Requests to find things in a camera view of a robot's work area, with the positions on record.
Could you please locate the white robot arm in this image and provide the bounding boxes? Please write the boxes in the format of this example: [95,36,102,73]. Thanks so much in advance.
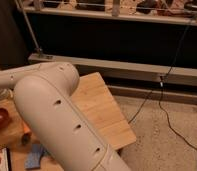
[0,62,131,171]

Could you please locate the orange carrot toy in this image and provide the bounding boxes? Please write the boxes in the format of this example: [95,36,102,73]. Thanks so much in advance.
[21,122,32,145]

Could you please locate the blue sponge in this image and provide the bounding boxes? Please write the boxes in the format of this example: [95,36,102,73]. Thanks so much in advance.
[24,144,45,169]

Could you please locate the red and white box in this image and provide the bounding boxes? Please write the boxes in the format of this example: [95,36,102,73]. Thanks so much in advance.
[0,148,12,171]

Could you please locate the black power cable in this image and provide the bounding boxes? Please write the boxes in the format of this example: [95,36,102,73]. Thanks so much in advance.
[127,16,197,171]

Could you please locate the grey metal rail frame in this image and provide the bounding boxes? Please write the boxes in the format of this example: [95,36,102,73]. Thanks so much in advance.
[15,0,197,104]

